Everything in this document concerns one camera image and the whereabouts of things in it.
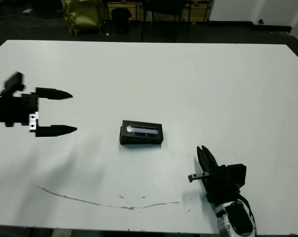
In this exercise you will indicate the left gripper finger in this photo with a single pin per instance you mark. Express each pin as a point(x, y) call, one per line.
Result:
point(52, 93)
point(52, 130)

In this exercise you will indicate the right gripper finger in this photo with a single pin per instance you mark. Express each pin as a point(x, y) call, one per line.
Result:
point(210, 160)
point(202, 160)

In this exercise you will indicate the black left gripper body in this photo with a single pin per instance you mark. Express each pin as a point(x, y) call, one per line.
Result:
point(13, 108)

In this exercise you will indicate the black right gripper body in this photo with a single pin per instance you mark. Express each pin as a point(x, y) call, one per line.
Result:
point(220, 185)

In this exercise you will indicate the black box lid with print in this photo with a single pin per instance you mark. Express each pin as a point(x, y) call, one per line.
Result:
point(141, 139)

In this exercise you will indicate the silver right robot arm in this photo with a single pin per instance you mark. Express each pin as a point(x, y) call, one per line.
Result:
point(235, 222)

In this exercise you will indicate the yellow-green plastic bag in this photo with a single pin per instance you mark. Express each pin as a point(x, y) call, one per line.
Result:
point(82, 17)

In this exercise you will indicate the white paper sheet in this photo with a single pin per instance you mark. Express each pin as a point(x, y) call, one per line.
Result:
point(27, 11)

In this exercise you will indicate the black floor bin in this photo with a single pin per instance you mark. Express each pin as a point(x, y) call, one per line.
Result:
point(121, 21)

